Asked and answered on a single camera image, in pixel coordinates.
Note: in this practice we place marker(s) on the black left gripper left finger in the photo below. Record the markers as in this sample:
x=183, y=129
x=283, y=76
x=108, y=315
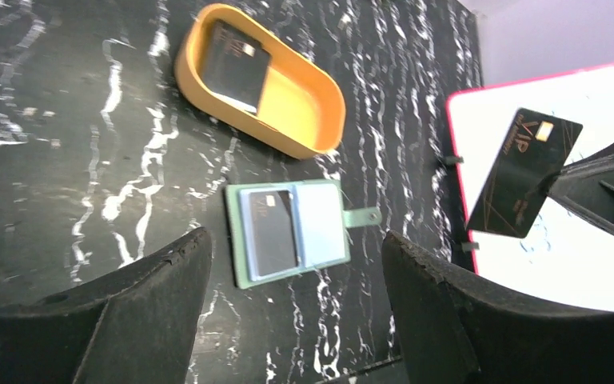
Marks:
x=135, y=325

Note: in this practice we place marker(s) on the mint green card holder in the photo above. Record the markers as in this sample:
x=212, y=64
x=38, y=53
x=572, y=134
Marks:
x=321, y=225

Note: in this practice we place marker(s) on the black credit card stack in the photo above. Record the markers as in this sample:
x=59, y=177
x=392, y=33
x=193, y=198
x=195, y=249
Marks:
x=235, y=67

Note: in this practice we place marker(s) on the pink framed whiteboard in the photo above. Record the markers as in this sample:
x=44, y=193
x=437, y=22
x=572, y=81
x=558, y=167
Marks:
x=563, y=259

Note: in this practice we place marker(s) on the orange oval tray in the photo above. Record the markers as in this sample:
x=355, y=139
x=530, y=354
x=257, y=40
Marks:
x=302, y=109

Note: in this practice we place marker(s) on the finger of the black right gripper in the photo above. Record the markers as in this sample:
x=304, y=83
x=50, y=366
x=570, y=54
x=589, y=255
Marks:
x=585, y=188

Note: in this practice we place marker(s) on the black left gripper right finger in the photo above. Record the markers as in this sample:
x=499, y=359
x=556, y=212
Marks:
x=455, y=326

